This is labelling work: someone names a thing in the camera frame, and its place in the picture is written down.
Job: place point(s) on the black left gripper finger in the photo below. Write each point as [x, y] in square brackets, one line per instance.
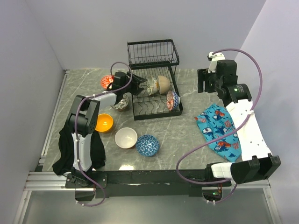
[136, 80]
[137, 90]

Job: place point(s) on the black cloth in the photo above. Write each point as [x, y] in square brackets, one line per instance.
[66, 147]

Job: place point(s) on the black two-tier dish rack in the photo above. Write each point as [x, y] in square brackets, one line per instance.
[152, 59]

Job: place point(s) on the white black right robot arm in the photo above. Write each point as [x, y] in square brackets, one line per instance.
[232, 131]

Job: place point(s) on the grey leaf pattern bowl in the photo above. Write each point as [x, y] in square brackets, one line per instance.
[122, 105]

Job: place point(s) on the red floral bowl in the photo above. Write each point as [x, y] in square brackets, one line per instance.
[106, 82]

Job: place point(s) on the red pattern blue zigzag bowl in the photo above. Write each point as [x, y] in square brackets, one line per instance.
[173, 100]

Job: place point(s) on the orange bowl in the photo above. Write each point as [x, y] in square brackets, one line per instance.
[105, 123]

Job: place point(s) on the blue shark print cloth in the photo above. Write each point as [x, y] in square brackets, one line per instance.
[215, 122]

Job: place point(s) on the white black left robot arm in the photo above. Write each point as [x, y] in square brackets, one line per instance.
[88, 149]

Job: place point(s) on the aluminium frame rail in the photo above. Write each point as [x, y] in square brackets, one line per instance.
[43, 181]

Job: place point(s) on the cream floral seahorse bowl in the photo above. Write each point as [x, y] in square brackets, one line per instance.
[152, 86]

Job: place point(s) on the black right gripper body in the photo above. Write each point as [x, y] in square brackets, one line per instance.
[209, 79]

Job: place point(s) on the blue triangle pattern bowl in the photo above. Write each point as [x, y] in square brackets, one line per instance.
[147, 145]

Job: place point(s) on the beige bowl white inside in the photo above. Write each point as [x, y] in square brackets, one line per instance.
[164, 84]

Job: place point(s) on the white pinkish bowl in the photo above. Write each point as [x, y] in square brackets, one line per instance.
[126, 138]

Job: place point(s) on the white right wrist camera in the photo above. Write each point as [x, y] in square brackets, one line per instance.
[214, 58]

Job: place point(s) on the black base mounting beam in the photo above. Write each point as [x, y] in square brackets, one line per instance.
[144, 183]

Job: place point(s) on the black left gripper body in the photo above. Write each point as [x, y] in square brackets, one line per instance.
[127, 89]

